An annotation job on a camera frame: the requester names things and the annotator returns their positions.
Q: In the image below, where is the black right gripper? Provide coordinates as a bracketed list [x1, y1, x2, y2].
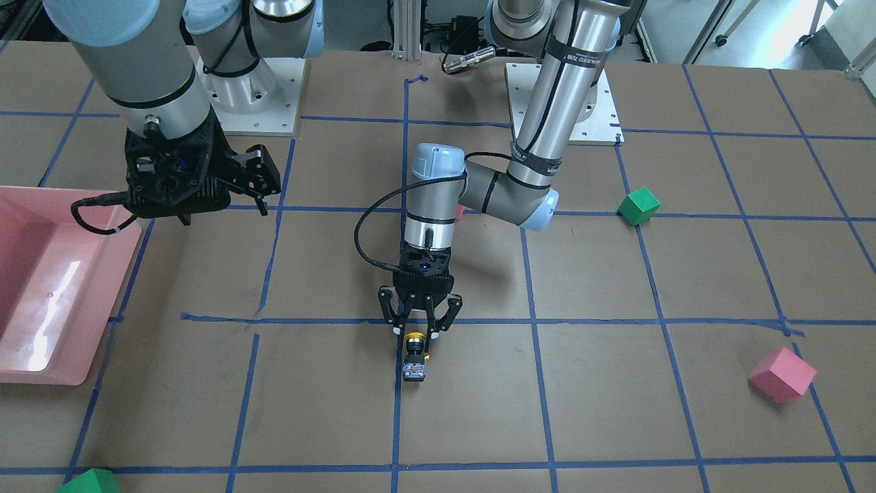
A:
[177, 116, 282, 227]

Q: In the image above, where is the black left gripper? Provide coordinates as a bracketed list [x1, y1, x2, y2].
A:
[378, 246, 463, 340]

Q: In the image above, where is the yellow push button switch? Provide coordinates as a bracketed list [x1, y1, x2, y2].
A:
[401, 331, 431, 383]

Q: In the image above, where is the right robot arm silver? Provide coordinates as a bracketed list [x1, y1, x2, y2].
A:
[43, 1, 324, 235]

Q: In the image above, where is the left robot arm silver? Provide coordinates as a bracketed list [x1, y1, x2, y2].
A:
[370, 1, 632, 343]

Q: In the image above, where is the pink plastic bin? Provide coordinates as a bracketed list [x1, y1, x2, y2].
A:
[1, 186, 142, 385]

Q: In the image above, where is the green cube near base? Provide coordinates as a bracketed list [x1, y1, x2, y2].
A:
[617, 187, 661, 227]

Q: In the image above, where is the green cube far corner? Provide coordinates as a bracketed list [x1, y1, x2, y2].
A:
[56, 468, 121, 493]

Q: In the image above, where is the pink cube near edge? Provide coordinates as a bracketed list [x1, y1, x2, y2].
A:
[748, 347, 818, 405]

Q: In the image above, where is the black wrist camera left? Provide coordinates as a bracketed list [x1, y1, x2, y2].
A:
[392, 243, 454, 294]

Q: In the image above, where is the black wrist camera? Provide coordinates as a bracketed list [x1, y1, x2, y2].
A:
[123, 119, 231, 218]
[392, 243, 454, 294]

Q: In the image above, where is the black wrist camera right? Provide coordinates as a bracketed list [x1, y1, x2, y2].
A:
[123, 119, 231, 218]

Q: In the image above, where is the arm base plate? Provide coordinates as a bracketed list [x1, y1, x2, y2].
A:
[506, 63, 625, 146]
[195, 58, 307, 137]

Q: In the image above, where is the aluminium frame post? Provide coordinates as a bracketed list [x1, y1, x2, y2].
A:
[391, 0, 424, 64]

